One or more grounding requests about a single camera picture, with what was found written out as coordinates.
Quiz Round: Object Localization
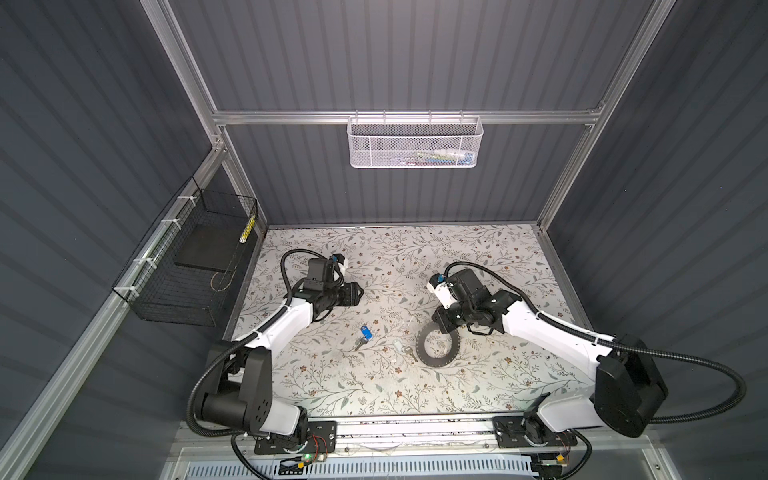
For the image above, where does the blue key tag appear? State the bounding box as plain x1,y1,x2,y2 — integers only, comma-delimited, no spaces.
361,326,373,342

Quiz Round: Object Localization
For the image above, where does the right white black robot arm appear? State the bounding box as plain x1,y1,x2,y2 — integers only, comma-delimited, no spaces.
428,268,668,446

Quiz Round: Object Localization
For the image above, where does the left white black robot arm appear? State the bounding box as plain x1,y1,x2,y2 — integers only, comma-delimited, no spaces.
185,249,364,445

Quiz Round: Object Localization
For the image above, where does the grey key on green tag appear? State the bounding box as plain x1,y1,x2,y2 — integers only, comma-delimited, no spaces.
404,346,418,362

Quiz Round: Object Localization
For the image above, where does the yellow marker pen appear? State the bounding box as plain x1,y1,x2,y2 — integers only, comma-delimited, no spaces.
239,215,256,244

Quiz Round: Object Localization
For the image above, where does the black foam pad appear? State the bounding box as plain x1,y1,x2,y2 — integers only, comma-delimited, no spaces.
173,225,242,273

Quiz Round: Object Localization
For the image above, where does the white perforated vent strip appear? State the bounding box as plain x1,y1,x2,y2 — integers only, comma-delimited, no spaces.
179,454,535,480

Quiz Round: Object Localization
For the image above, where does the white tube in basket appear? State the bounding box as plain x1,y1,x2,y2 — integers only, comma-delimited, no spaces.
433,149,476,165

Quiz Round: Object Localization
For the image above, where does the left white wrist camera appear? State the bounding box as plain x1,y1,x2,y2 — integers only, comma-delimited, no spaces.
330,253,349,273

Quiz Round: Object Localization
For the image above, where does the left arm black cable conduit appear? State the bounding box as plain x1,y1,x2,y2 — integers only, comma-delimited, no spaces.
184,248,328,480

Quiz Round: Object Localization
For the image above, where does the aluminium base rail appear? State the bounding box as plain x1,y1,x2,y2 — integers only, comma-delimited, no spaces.
167,412,656,462

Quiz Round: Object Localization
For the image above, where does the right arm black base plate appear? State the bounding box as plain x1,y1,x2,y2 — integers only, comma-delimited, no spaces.
492,415,579,449

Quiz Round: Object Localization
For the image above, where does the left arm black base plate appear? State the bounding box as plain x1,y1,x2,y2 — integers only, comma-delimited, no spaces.
253,420,338,455

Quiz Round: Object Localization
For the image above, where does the white wire mesh basket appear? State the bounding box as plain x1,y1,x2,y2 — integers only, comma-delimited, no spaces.
346,115,484,169

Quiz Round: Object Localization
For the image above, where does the black wire basket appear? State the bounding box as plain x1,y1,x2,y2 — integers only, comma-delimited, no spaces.
113,181,260,327

